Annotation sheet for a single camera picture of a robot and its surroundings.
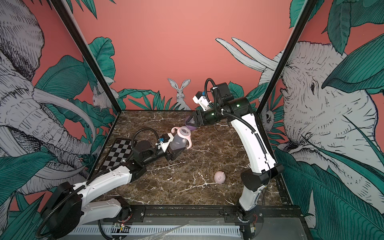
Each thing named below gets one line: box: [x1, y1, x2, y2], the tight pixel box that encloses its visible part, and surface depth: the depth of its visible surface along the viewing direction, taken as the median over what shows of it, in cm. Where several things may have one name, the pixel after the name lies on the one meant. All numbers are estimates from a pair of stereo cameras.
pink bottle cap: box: [214, 171, 226, 184], surface depth 85 cm
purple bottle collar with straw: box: [185, 115, 198, 131], surface depth 64 cm
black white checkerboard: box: [100, 139, 132, 171], surface depth 95 cm
